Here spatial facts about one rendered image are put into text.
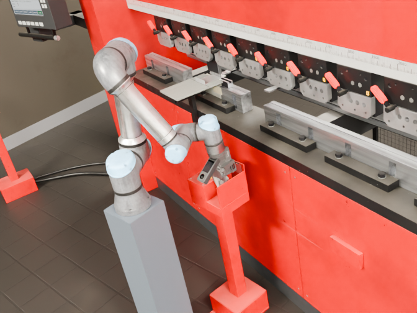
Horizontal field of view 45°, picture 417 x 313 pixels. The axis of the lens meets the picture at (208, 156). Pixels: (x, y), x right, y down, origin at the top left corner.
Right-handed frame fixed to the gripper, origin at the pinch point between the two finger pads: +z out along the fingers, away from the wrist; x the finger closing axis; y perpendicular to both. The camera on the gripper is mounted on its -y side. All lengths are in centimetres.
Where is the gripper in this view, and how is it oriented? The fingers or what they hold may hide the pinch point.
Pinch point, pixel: (223, 192)
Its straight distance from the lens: 211.0
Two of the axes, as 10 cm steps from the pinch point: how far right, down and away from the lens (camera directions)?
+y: 7.3, -5.1, 4.7
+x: -6.5, -2.7, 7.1
